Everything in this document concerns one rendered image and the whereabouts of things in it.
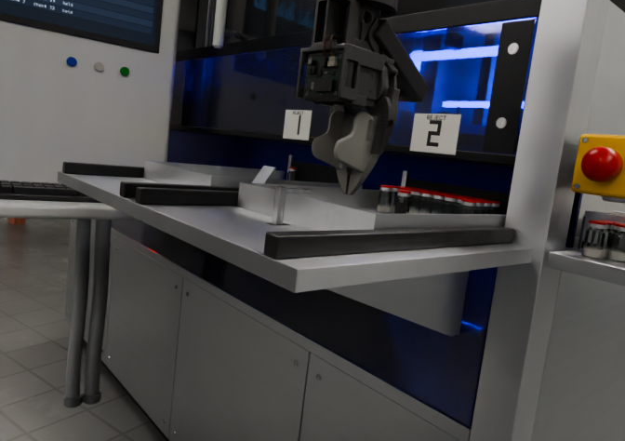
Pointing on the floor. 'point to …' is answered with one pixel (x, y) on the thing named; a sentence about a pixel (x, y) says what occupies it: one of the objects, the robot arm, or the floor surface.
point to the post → (540, 200)
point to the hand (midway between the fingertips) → (353, 183)
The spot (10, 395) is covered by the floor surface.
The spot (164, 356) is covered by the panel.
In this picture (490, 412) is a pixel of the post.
